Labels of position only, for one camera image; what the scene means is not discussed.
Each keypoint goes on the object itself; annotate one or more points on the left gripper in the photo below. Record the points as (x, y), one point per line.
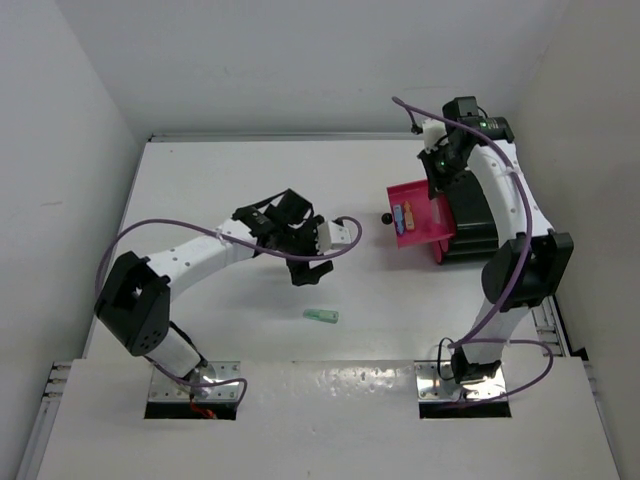
(300, 272)

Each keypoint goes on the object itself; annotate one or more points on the green correction tape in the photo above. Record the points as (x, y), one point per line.
(321, 315)

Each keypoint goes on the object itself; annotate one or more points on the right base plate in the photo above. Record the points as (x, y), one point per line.
(432, 387)

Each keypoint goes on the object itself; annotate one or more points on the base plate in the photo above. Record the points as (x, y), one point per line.
(432, 387)
(216, 383)

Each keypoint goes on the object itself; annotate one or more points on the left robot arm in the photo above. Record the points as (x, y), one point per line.
(134, 303)

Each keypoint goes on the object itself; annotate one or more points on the pink correction tape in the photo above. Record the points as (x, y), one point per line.
(439, 210)

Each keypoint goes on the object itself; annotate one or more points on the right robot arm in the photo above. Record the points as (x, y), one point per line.
(470, 161)

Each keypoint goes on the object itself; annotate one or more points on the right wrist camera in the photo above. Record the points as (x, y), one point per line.
(432, 131)

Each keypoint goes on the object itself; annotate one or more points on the orange correction tape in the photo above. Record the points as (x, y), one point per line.
(408, 216)

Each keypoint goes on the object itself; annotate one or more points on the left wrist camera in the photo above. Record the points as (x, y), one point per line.
(332, 237)

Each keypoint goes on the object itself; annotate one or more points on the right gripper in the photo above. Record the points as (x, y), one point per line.
(438, 183)

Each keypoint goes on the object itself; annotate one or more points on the black pink drawer organizer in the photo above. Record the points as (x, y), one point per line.
(470, 233)

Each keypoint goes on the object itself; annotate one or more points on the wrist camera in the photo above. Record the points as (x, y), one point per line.
(332, 237)
(432, 131)

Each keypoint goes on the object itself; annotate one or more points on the left base plate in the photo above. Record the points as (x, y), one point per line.
(216, 383)

